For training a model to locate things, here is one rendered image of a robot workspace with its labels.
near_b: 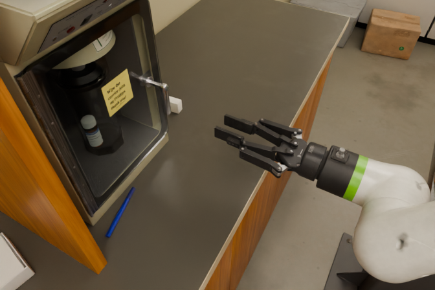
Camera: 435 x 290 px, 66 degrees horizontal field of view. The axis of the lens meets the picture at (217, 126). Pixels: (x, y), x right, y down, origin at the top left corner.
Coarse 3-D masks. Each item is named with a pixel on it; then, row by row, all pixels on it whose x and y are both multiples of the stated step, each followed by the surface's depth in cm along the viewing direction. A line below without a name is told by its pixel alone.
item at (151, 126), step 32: (96, 32) 58; (128, 32) 65; (32, 64) 50; (64, 64) 54; (96, 64) 61; (128, 64) 69; (64, 96) 57; (96, 96) 64; (160, 96) 84; (64, 128) 59; (96, 128) 67; (128, 128) 77; (160, 128) 90; (96, 160) 71; (128, 160) 81; (96, 192) 75
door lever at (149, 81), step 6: (150, 78) 77; (150, 84) 77; (156, 84) 76; (162, 84) 76; (162, 90) 76; (162, 96) 77; (168, 96) 78; (162, 102) 79; (168, 102) 79; (168, 108) 80; (168, 114) 81
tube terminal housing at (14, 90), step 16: (128, 0) 64; (80, 32) 57; (48, 48) 52; (0, 64) 47; (16, 96) 52; (32, 112) 54; (32, 128) 57; (48, 144) 59; (160, 144) 96; (144, 160) 91; (64, 176) 66; (80, 208) 75
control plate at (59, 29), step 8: (96, 0) 46; (112, 0) 52; (80, 8) 43; (88, 8) 46; (96, 8) 49; (104, 8) 53; (112, 8) 57; (72, 16) 44; (80, 16) 46; (96, 16) 53; (56, 24) 42; (64, 24) 44; (72, 24) 47; (80, 24) 50; (48, 32) 42; (56, 32) 45; (64, 32) 48; (48, 40) 45; (56, 40) 48; (40, 48) 46
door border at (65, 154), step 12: (36, 84) 51; (36, 96) 52; (48, 108) 55; (48, 120) 55; (60, 132) 59; (60, 144) 60; (72, 156) 64; (72, 168) 65; (72, 180) 65; (84, 180) 69; (84, 192) 71
